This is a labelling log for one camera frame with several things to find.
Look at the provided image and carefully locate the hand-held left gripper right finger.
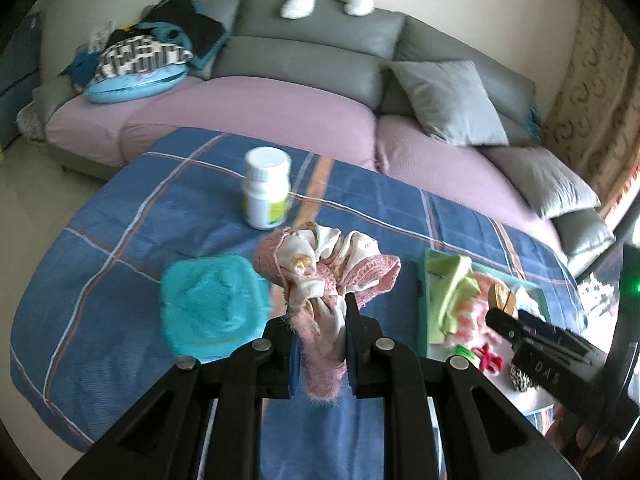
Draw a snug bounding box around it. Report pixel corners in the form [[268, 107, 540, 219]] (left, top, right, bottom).
[[345, 292, 581, 480]]

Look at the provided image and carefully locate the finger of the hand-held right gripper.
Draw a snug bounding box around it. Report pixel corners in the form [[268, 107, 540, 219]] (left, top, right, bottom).
[[485, 307, 532, 347], [517, 309, 598, 362]]

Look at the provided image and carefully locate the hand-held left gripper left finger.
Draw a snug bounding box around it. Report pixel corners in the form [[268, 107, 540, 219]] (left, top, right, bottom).
[[62, 317, 301, 480]]

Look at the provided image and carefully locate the small peach packet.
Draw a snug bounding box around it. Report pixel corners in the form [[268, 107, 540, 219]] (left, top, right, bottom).
[[487, 282, 521, 318]]

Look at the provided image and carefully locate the leopard print scrunchie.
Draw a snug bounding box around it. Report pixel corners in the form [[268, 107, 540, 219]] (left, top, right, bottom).
[[509, 362, 538, 392]]

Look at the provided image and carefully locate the red pink hair tie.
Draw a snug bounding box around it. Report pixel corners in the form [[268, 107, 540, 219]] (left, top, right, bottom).
[[472, 342, 503, 375]]

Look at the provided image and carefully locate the pink white fuzzy sock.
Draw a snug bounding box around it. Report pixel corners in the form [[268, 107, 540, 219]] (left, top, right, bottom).
[[450, 272, 501, 356]]

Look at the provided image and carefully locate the green cloth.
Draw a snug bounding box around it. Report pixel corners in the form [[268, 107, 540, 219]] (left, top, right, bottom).
[[425, 255, 481, 346]]

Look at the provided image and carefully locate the pink floral cloth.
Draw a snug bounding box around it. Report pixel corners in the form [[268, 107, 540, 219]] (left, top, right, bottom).
[[252, 221, 403, 403]]

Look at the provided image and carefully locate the teal cardboard tray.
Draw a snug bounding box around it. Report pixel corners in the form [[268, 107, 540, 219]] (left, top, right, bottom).
[[417, 247, 553, 416]]

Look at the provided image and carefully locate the teal toy suitcase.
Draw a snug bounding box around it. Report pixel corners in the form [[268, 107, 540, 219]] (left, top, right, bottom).
[[160, 255, 273, 363]]

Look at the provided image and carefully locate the grey square pillow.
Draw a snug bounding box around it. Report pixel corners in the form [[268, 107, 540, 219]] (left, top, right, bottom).
[[480, 146, 602, 219], [387, 60, 510, 147]]

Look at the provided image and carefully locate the white bottle green label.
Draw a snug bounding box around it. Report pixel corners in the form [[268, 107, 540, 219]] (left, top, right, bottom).
[[242, 146, 292, 231]]

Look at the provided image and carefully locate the blue plaid blanket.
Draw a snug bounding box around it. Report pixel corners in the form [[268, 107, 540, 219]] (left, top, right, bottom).
[[10, 127, 591, 480]]

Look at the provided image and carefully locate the teal tasselled cloth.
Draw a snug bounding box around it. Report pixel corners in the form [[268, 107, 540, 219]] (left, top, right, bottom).
[[525, 102, 544, 137]]

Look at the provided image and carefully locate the beige patterned curtain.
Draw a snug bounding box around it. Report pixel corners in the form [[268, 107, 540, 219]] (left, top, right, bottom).
[[542, 0, 640, 221]]

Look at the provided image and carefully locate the pink sofa cover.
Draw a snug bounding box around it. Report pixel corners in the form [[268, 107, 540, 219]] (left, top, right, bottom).
[[45, 76, 571, 266]]

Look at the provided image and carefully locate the grey sofa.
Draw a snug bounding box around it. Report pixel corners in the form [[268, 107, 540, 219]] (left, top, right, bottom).
[[17, 0, 618, 281]]

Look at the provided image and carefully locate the blue inflatable cushion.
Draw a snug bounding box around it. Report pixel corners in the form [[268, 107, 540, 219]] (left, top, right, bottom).
[[84, 62, 190, 106]]

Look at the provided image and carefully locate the black garment teal trim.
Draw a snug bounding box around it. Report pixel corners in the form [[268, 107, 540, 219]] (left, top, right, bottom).
[[107, 0, 231, 68]]

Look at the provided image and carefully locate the grey fluffy cloth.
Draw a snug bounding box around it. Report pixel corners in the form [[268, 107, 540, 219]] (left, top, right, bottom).
[[16, 104, 49, 142]]

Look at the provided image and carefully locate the blue cloth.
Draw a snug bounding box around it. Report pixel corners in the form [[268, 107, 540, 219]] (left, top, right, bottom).
[[69, 51, 102, 87]]

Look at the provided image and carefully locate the blue grey cabinet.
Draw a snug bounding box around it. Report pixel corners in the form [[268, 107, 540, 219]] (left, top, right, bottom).
[[0, 15, 43, 151]]

